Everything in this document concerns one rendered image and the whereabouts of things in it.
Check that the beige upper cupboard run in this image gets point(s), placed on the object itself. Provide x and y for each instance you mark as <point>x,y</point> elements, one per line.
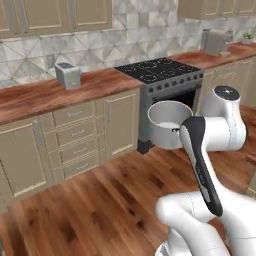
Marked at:
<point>213,7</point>

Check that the grey oven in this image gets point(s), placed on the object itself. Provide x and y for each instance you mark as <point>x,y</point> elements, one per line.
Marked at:
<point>151,100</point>

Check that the black hob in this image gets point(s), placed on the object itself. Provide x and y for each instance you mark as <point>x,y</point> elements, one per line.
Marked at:
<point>158,69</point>

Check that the grey toaster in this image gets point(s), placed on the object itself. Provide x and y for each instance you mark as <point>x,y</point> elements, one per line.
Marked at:
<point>68,76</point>

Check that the grey saucepan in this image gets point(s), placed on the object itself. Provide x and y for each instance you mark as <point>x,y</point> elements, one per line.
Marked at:
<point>165,135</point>

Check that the beige lower cupboard door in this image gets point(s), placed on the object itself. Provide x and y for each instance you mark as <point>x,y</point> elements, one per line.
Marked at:
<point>122,125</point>
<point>21,163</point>

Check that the green plant in pot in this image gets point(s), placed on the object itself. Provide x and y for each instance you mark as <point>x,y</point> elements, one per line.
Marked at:
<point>248,36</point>

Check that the beige drawer front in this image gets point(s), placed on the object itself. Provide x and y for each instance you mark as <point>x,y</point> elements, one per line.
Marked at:
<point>79,150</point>
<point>76,132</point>
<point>81,166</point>
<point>73,114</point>

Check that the beige cupboard run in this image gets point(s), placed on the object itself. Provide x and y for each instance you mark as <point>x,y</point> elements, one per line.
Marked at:
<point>213,7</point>
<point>241,78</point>

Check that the grey coffee machine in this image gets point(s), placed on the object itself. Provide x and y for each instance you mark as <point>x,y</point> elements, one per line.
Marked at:
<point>215,41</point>

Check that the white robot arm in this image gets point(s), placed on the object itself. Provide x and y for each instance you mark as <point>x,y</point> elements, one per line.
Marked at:
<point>220,130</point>

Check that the beige cupboard door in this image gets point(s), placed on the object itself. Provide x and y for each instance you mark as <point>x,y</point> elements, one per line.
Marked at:
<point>91,13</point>
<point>5,16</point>
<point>45,15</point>
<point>21,163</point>
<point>122,125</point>

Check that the beige upper cupboard door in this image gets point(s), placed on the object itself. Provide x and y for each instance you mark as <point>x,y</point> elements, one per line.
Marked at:
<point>91,13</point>
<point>45,15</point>
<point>5,16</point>

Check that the beige lower cupboard run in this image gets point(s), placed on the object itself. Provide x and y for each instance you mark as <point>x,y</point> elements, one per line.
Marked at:
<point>241,78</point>

